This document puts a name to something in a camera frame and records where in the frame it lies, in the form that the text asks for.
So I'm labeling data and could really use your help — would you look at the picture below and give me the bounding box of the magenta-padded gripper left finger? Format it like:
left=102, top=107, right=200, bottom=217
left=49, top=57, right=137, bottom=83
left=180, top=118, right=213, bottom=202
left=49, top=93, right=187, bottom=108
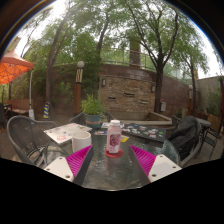
left=43, top=144, right=95, bottom=187

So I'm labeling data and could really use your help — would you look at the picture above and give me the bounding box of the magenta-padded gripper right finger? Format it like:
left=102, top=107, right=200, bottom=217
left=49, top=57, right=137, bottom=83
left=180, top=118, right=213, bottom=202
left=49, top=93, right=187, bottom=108
left=128, top=144, right=183, bottom=187

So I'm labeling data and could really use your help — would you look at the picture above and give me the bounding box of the pink drink bottle white cap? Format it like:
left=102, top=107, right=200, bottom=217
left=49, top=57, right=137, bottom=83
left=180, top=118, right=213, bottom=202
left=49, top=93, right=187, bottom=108
left=106, top=119, right=122, bottom=155

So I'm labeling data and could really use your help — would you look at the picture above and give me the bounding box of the white textured cup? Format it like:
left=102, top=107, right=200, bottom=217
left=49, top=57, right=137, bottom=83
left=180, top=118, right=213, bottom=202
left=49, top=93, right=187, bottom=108
left=71, top=130, right=93, bottom=154

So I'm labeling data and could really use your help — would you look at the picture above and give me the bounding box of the white laptop with stickers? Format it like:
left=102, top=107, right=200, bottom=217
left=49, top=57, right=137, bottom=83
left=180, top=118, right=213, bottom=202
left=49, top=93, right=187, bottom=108
left=43, top=122, right=93, bottom=145

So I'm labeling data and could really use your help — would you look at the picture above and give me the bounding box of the black laptop with stickers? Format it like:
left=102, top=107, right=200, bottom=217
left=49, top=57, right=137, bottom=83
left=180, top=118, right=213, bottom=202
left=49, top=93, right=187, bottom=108
left=121, top=123, right=167, bottom=144

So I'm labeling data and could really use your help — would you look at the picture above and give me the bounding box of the flat round red coaster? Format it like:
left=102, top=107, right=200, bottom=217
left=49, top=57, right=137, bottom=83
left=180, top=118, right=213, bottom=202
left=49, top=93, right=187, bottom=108
left=104, top=148, right=124, bottom=159

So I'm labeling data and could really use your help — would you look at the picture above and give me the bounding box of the blue yellow striped cone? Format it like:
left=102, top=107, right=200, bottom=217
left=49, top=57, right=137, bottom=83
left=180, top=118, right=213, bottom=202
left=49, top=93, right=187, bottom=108
left=42, top=101, right=51, bottom=119

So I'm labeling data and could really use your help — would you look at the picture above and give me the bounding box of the white printed booklet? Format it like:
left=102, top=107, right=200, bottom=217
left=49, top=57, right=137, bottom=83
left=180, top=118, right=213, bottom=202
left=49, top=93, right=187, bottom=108
left=101, top=122, right=125, bottom=130

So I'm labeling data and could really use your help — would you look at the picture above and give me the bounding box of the green plant in teal pot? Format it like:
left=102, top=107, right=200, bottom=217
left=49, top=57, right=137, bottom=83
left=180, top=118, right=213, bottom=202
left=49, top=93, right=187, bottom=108
left=80, top=94, right=105, bottom=129

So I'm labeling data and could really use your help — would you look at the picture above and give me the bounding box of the dark forked-trunk tree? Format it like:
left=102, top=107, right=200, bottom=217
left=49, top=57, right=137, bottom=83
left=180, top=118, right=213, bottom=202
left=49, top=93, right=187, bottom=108
left=123, top=0, right=211, bottom=114

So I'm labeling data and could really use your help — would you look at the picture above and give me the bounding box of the closed maroon parasol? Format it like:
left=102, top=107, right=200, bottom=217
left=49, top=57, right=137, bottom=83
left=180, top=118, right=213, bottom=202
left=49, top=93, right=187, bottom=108
left=218, top=77, right=224, bottom=123

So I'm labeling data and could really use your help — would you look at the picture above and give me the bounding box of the orange canopy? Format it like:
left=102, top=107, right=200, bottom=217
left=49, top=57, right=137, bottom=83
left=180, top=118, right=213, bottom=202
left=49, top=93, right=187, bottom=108
left=0, top=49, right=35, bottom=85

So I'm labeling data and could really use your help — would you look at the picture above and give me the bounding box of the globe lamp post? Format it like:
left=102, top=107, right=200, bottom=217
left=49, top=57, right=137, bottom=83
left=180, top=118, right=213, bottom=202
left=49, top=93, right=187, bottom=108
left=73, top=60, right=86, bottom=117

